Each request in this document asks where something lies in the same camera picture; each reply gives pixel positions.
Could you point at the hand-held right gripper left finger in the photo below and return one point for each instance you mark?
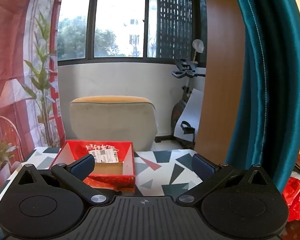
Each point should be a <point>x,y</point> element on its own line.
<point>82,166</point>

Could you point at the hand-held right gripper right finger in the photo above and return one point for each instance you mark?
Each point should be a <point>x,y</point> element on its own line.
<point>202,166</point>

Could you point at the red strawberry print box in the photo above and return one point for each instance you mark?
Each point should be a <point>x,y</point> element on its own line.
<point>75,152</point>

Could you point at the beige armchair with yellow trim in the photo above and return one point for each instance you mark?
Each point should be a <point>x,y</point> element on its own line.
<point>112,120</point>

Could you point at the black exercise bike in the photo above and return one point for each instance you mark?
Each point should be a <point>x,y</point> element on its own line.
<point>178,112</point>

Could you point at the brown wooden panel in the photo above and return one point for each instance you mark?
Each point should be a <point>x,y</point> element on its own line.
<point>222,80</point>

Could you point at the red plastic bag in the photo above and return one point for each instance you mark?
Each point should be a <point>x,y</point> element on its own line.
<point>297,195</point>

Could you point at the teal curtain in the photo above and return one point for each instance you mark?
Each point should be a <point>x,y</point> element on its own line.
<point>270,80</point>

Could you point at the black framed window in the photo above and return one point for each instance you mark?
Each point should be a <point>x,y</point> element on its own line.
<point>115,17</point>

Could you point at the printed wall tapestry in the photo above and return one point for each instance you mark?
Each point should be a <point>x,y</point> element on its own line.
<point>10,55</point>

